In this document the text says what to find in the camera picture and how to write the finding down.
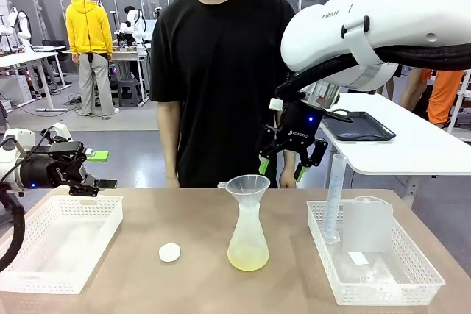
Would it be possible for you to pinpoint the clear plastic funnel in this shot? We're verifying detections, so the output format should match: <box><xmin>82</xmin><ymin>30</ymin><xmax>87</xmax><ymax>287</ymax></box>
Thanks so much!
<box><xmin>217</xmin><ymin>175</ymin><xmax>271</xmax><ymax>216</ymax></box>

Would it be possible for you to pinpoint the white round flask cap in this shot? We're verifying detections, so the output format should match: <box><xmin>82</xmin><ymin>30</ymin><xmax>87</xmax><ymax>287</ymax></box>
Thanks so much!
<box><xmin>158</xmin><ymin>243</ymin><xmax>182</xmax><ymax>264</ymax></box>

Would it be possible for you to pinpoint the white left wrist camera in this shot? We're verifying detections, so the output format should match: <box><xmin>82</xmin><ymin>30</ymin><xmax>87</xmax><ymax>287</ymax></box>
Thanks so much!
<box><xmin>39</xmin><ymin>122</ymin><xmax>74</xmax><ymax>145</ymax></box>

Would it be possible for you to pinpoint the white perforated plastic basket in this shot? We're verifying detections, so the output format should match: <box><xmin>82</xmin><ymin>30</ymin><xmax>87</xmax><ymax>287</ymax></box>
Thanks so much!
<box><xmin>306</xmin><ymin>199</ymin><xmax>447</xmax><ymax>307</ymax></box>
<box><xmin>0</xmin><ymin>195</ymin><xmax>124</xmax><ymax>295</ymax></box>

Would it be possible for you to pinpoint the person's left forearm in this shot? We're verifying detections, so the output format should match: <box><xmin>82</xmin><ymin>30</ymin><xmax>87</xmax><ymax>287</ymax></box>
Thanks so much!
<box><xmin>281</xmin><ymin>151</ymin><xmax>297</xmax><ymax>172</ymax></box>

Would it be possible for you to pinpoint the mannequin in orange clothes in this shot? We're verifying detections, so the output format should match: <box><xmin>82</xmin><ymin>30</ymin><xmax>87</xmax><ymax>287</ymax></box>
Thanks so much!
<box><xmin>426</xmin><ymin>68</ymin><xmax>465</xmax><ymax>127</ymax></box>

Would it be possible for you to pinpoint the person's left hand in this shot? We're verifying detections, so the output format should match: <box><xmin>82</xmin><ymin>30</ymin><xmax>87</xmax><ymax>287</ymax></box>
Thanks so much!
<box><xmin>278</xmin><ymin>170</ymin><xmax>297</xmax><ymax>189</ymax></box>

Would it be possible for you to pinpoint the person in black t-shirt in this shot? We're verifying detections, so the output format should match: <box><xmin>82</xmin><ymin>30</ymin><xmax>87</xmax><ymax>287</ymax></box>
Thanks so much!
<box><xmin>149</xmin><ymin>0</ymin><xmax>297</xmax><ymax>189</ymax></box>

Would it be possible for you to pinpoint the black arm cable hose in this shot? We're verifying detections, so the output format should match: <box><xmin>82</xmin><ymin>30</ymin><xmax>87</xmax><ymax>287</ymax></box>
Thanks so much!
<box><xmin>275</xmin><ymin>43</ymin><xmax>471</xmax><ymax>101</ymax></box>
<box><xmin>0</xmin><ymin>137</ymin><xmax>26</xmax><ymax>273</ymax></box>

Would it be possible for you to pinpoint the white side table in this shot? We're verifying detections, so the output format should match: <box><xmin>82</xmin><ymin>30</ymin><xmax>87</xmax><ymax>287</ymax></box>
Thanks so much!
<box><xmin>319</xmin><ymin>92</ymin><xmax>471</xmax><ymax>207</ymax></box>

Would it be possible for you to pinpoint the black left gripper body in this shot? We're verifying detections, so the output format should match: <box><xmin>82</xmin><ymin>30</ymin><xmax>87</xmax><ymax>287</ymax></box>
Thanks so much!
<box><xmin>20</xmin><ymin>140</ymin><xmax>88</xmax><ymax>190</ymax></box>

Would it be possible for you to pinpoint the clear plastic beaker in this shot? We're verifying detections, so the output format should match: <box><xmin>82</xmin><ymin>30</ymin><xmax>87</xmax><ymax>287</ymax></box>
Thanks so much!
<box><xmin>341</xmin><ymin>194</ymin><xmax>394</xmax><ymax>254</ymax></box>

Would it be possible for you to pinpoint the person's right forearm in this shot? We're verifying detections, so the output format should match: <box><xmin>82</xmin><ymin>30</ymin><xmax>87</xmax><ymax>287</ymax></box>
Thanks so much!
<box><xmin>158</xmin><ymin>126</ymin><xmax>180</xmax><ymax>179</ymax></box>

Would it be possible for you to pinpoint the black step stool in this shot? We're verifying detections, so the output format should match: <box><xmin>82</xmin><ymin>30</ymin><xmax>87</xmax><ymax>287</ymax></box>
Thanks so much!
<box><xmin>116</xmin><ymin>78</ymin><xmax>143</xmax><ymax>108</ymax></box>

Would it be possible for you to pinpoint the person in yellow hoodie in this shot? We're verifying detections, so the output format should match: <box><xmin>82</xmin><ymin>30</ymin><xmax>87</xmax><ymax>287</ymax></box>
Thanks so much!
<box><xmin>65</xmin><ymin>0</ymin><xmax>121</xmax><ymax>118</ymax></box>

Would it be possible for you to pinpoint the white workshop desk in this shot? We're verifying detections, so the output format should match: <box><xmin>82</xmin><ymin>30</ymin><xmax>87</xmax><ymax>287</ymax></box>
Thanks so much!
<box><xmin>0</xmin><ymin>51</ymin><xmax>74</xmax><ymax>113</ymax></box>
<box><xmin>60</xmin><ymin>46</ymin><xmax>152</xmax><ymax>106</ymax></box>

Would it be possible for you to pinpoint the translucent conical flask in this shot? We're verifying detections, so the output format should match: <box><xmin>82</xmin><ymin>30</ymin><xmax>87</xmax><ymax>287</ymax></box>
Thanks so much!
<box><xmin>227</xmin><ymin>203</ymin><xmax>270</xmax><ymax>272</ymax></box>

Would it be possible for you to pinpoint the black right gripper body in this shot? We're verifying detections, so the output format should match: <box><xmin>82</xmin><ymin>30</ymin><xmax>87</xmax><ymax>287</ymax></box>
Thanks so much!
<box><xmin>278</xmin><ymin>102</ymin><xmax>321</xmax><ymax>154</ymax></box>

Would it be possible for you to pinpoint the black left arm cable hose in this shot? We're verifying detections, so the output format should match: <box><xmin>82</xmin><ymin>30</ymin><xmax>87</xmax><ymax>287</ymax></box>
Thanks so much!
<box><xmin>0</xmin><ymin>137</ymin><xmax>26</xmax><ymax>273</ymax></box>

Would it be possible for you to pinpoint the black plastic tray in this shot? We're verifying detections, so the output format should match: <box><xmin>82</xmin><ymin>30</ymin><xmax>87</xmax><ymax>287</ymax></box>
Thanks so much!
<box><xmin>322</xmin><ymin>110</ymin><xmax>397</xmax><ymax>143</ymax></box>

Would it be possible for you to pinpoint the figure in blue floral dress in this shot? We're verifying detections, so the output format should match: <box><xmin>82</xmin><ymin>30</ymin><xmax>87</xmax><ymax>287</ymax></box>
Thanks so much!
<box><xmin>399</xmin><ymin>67</ymin><xmax>428</xmax><ymax>111</ymax></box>

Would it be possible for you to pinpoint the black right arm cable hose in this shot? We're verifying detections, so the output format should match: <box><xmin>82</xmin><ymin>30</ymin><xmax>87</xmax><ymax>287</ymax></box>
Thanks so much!
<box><xmin>275</xmin><ymin>43</ymin><xmax>471</xmax><ymax>101</ymax></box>

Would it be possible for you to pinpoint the clear plastic graduated cylinder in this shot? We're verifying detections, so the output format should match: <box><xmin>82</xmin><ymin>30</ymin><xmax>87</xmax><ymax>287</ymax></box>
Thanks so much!
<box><xmin>322</xmin><ymin>154</ymin><xmax>349</xmax><ymax>246</ymax></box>

